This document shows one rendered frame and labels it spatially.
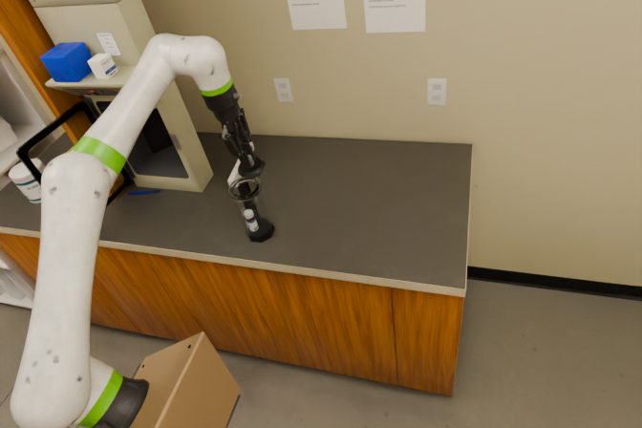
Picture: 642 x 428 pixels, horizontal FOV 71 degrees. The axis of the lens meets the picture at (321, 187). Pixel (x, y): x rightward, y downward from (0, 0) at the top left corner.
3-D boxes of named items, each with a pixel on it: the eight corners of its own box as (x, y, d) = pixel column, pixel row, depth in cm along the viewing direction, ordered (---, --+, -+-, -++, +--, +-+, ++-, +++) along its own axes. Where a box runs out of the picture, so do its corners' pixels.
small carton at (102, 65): (106, 70, 146) (97, 53, 142) (117, 71, 144) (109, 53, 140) (96, 78, 143) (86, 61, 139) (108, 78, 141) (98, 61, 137)
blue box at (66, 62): (74, 67, 152) (59, 42, 146) (97, 67, 149) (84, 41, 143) (54, 82, 145) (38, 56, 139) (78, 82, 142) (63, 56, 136)
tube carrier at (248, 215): (251, 217, 166) (236, 174, 151) (279, 220, 163) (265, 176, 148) (241, 240, 158) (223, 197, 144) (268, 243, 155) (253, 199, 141)
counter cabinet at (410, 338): (142, 239, 302) (74, 132, 242) (459, 280, 243) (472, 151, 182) (80, 329, 257) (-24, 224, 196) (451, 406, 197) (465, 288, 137)
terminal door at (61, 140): (132, 181, 187) (83, 98, 160) (79, 234, 167) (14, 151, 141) (130, 181, 187) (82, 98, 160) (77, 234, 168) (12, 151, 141)
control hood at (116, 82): (80, 91, 160) (66, 66, 154) (157, 92, 151) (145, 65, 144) (59, 109, 152) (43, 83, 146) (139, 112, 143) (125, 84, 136)
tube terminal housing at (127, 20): (165, 150, 209) (82, -21, 157) (227, 154, 199) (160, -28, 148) (137, 186, 192) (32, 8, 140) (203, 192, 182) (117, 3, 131)
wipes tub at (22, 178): (43, 181, 205) (23, 157, 195) (65, 184, 201) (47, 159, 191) (22, 202, 196) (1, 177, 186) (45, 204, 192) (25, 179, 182)
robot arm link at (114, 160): (88, 224, 100) (32, 198, 95) (87, 227, 111) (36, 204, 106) (131, 156, 106) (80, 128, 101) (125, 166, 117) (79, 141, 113)
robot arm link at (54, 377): (0, 452, 74) (41, 140, 83) (11, 420, 88) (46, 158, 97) (88, 438, 80) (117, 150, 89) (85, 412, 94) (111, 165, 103)
